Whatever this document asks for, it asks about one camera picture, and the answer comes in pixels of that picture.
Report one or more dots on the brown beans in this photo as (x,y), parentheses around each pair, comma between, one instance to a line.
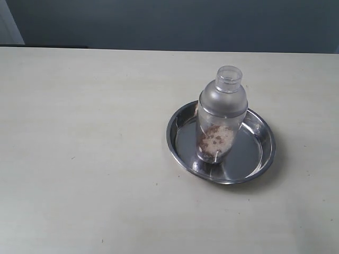
(214,144)

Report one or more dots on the round stainless steel plate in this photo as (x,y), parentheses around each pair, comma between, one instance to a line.
(251,155)

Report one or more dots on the clear plastic shaker bottle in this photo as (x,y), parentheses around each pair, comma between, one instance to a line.
(222,102)

